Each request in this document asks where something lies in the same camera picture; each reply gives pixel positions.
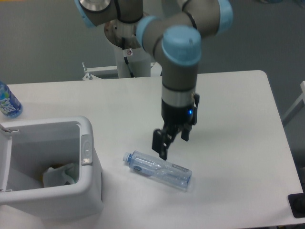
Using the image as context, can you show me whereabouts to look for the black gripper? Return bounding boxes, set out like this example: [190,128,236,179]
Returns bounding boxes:
[152,100,198,160]

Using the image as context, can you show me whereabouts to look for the crushed clear plastic bottle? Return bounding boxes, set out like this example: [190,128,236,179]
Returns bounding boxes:
[123,151,192,189]

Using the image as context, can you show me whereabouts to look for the white plastic bag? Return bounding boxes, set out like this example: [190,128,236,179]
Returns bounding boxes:
[42,163,79,187]

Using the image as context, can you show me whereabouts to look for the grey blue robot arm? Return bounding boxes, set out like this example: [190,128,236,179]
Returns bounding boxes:
[75,0,233,160]

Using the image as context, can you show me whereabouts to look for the white trash can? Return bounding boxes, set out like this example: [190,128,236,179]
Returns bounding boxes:
[0,116,103,219]

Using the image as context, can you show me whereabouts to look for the black clamp at table edge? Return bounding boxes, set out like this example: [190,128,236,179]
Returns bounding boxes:
[288,193,305,219]

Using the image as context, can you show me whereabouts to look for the blue labelled water bottle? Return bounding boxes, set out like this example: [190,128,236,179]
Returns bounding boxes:
[0,82,23,118]

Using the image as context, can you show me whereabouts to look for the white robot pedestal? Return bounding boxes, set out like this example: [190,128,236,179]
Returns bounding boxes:
[104,19,152,78]

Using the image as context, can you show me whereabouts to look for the white pedestal base frame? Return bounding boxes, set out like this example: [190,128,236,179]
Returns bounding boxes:
[82,62,162,81]

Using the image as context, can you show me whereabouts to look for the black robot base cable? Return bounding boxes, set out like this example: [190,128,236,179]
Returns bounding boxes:
[121,37,135,78]

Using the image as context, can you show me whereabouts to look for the white frame at right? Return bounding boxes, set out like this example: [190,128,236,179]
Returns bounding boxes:
[282,81,305,126]

